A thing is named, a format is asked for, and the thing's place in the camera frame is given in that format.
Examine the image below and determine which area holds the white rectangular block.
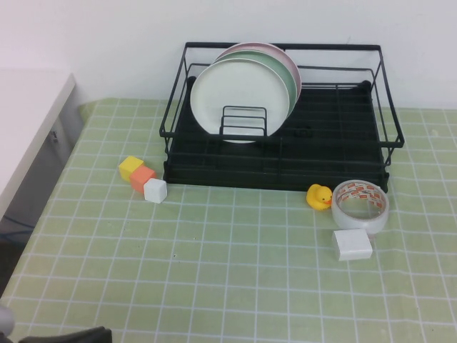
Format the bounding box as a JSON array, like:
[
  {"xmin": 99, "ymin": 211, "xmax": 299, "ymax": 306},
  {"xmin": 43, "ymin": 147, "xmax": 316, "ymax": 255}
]
[{"xmin": 331, "ymin": 229, "xmax": 373, "ymax": 262}]

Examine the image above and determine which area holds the white cube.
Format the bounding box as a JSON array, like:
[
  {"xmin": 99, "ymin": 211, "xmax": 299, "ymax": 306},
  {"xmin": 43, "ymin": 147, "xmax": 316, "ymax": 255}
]
[{"xmin": 143, "ymin": 178, "xmax": 169, "ymax": 204}]

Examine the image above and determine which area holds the white plate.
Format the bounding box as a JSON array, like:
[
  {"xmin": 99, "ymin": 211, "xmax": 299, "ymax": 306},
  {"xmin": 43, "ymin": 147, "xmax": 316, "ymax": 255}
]
[{"xmin": 189, "ymin": 59, "xmax": 291, "ymax": 144}]

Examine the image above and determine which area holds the pale green plate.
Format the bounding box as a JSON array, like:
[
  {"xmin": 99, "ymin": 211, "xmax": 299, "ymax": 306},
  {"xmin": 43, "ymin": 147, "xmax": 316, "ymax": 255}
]
[{"xmin": 210, "ymin": 49, "xmax": 299, "ymax": 119}]

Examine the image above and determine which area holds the white side table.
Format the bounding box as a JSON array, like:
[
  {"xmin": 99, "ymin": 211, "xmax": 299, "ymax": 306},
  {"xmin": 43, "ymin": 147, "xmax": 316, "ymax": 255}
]
[{"xmin": 0, "ymin": 69, "xmax": 86, "ymax": 229}]

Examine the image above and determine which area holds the yellow cube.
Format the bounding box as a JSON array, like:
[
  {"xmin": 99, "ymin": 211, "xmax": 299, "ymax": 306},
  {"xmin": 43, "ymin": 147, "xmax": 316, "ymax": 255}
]
[{"xmin": 119, "ymin": 156, "xmax": 145, "ymax": 184}]

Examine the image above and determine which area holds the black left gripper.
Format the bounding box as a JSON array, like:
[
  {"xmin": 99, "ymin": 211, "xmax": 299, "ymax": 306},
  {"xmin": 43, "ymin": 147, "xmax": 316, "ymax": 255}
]
[{"xmin": 19, "ymin": 327, "xmax": 113, "ymax": 343}]

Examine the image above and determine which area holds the green checked tablecloth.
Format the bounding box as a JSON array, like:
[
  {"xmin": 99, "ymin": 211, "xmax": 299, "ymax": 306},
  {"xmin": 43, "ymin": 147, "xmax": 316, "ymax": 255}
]
[{"xmin": 0, "ymin": 96, "xmax": 457, "ymax": 343}]

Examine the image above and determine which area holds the black wire dish rack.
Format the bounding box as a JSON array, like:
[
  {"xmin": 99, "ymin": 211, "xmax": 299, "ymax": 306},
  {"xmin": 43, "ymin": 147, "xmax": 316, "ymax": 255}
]
[{"xmin": 159, "ymin": 41, "xmax": 405, "ymax": 193}]

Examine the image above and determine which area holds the blue cable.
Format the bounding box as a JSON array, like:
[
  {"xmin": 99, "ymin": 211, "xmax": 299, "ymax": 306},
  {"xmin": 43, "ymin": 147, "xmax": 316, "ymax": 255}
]
[{"xmin": 1, "ymin": 215, "xmax": 35, "ymax": 241}]

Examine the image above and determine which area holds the orange cube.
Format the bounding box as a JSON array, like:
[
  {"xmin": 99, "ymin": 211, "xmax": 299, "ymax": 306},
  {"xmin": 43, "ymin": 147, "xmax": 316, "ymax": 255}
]
[{"xmin": 129, "ymin": 166, "xmax": 158, "ymax": 195}]

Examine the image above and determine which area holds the clear tape roll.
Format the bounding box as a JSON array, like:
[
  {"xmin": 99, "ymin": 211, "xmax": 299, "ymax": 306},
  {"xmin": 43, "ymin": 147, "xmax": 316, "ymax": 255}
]
[{"xmin": 331, "ymin": 180, "xmax": 389, "ymax": 237}]

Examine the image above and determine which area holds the pink plate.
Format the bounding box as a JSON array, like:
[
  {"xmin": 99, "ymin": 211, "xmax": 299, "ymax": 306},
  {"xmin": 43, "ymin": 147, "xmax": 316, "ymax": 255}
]
[{"xmin": 216, "ymin": 41, "xmax": 303, "ymax": 99}]

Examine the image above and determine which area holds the yellow rubber duck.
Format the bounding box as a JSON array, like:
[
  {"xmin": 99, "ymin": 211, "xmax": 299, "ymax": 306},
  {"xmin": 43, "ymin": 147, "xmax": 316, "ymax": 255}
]
[{"xmin": 306, "ymin": 184, "xmax": 333, "ymax": 212}]

